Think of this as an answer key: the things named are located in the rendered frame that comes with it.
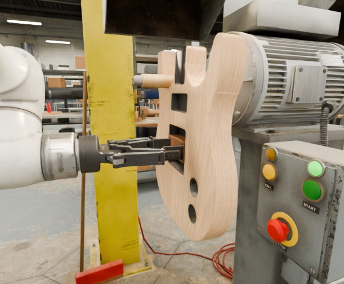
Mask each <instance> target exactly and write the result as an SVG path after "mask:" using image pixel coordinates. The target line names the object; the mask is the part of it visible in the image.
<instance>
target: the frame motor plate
mask: <svg viewBox="0 0 344 284"><path fill-rule="evenodd" d="M327 126H328V127H327V129H328V130H327V135H328V136H327V138H328V139H327V140H328V141H330V140H341V139H344V126H340V125H331V124H328V125H327ZM231 135H232V136H233V137H238V138H240V139H244V140H248V141H252V142H254V143H258V144H262V145H263V144H265V143H277V142H284V141H303V142H306V143H311V142H318V141H320V128H313V129H304V130H288V131H275V130H268V132H257V133H253V132H248V131H243V130H238V129H235V128H232V129H231Z"/></svg>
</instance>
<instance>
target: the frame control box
mask: <svg viewBox="0 0 344 284"><path fill-rule="evenodd" d="M269 147H275V148H276V149H277V151H278V159H277V160H276V161H275V162H270V161H269V160H268V159H267V158H266V150H267V148H269ZM312 159H319V160H321V161H322V162H323V163H324V164H325V174H324V176H323V177H320V178H316V177H313V176H311V175H310V174H309V173H308V171H307V164H308V162H309V161H310V160H312ZM268 164H270V165H272V167H273V168H274V170H275V177H274V179H272V180H269V179H267V178H265V176H264V174H263V167H264V166H265V165H268ZM308 180H313V181H315V182H316V183H317V184H318V185H319V186H320V189H321V196H320V198H319V199H315V200H313V199H309V198H308V197H306V195H305V194H304V192H303V184H304V183H305V182H306V181H308ZM271 219H278V220H279V221H281V222H282V223H284V224H285V225H286V226H287V227H288V230H289V232H288V234H287V239H286V240H285V241H284V242H281V243H277V242H275V241H273V240H272V238H271V237H270V236H269V234H268V231H267V222H268V221H269V220H271ZM256 232H257V233H259V234H260V235H261V236H263V238H265V239H266V240H268V241H269V242H270V243H271V244H272V245H274V246H275V247H276V248H277V249H278V250H280V251H281V254H280V259H281V261H282V262H284V263H287V262H288V261H289V259H291V260H292V261H293V262H295V263H296V264H297V265H298V266H299V267H301V268H302V269H303V270H304V271H306V272H307V273H308V274H309V275H310V276H312V277H313V278H314V279H316V280H317V281H318V282H319V283H321V284H329V283H331V282H334V281H336V280H339V279H341V278H344V150H340V149H334V148H330V147H324V146H321V145H316V144H311V143H306V142H303V141H284V142H277V143H265V144H263V145H262V154H261V168H260V181H259V189H258V202H257V215H256Z"/></svg>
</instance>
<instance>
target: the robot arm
mask: <svg viewBox="0 0 344 284"><path fill-rule="evenodd" d="M44 102H45V85H44V76H43V73H42V70H41V67H40V66H39V64H38V62H37V61H36V59H35V58H34V57H33V56H32V55H31V54H30V53H28V52H27V51H25V50H23V49H20V48H17V47H12V46H7V47H3V46H2V45H1V44H0V190H2V189H13V188H21V187H27V186H30V185H32V184H35V183H38V182H41V181H48V180H49V181H53V180H59V179H70V178H76V177H77V176H78V171H81V174H84V173H91V172H99V171H100V164H101V163H110V164H113V168H122V167H131V166H150V165H165V161H173V160H180V159H183V149H184V146H183V145H176V146H171V138H164V139H153V137H152V136H149V139H148V138H146V137H145V138H139V139H123V140H107V143H106V144H101V145H100V144H99V137H98V136H97V135H84V136H79V139H77V138H76V135H75V133H73V132H66V133H46V134H43V133H42V117H43V113H44Z"/></svg>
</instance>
